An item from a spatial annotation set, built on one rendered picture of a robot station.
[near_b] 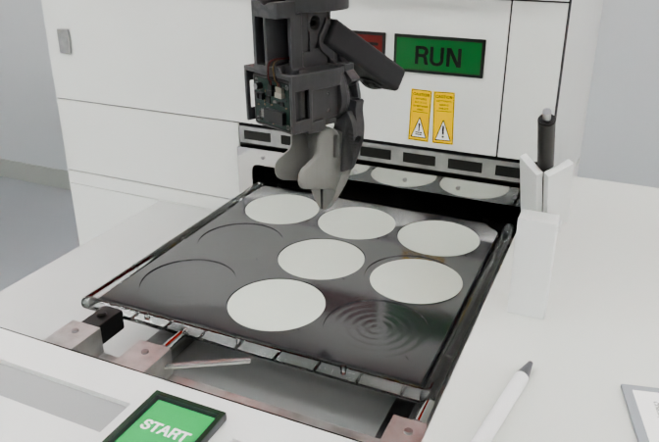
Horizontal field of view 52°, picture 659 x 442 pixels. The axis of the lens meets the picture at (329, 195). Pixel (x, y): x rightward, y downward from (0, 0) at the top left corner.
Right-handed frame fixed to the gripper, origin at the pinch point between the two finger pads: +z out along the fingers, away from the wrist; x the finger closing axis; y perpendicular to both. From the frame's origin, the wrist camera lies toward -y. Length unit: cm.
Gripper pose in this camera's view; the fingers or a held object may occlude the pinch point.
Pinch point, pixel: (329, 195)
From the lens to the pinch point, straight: 69.2
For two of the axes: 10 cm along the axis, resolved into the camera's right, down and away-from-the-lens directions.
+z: 0.1, 9.3, 3.7
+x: 6.6, 2.7, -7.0
